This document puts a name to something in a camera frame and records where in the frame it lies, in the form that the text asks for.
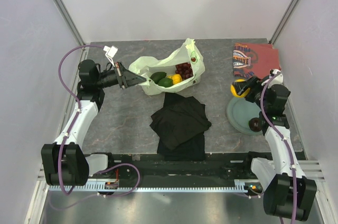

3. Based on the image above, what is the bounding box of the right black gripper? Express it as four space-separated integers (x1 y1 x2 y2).
232 74 272 111

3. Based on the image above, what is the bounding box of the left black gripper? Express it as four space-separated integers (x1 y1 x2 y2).
95 61 146 88

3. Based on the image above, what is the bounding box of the yellow lemon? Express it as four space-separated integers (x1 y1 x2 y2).
230 79 250 98

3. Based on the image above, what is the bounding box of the light green plastic bag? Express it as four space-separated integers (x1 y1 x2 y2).
128 38 205 96

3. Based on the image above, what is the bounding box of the green avocado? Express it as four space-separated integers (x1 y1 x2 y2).
150 72 167 84

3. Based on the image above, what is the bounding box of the dark purple fruit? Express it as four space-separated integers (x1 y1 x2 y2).
248 117 262 132

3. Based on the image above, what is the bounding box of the yellow pear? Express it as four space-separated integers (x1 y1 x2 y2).
167 74 183 85

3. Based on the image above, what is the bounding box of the red grape bunch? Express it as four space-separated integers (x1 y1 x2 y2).
175 62 193 80

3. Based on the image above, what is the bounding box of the green lime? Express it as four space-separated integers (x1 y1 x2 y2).
157 77 173 88

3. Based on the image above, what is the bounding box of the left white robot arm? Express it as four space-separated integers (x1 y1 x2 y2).
41 59 146 193

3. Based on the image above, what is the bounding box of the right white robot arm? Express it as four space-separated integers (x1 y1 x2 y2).
230 71 317 223

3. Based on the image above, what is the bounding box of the grey-green round plate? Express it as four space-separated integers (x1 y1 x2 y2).
226 97 262 135

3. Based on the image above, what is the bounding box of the red printed t-shirt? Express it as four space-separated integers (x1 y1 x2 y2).
232 42 281 79

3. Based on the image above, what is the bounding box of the black folded cloth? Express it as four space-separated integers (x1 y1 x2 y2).
150 92 212 161

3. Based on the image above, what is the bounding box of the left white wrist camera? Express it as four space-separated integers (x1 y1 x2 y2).
103 45 118 67

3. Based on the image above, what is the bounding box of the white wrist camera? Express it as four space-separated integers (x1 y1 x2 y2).
103 45 118 67
261 69 284 88

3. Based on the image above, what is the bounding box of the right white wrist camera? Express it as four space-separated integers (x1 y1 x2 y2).
261 69 284 88

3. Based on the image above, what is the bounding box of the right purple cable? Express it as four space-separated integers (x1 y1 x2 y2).
260 74 298 224

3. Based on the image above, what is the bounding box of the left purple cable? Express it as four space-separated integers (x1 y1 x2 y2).
49 44 108 211

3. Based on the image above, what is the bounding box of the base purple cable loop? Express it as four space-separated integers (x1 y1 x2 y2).
97 164 143 199

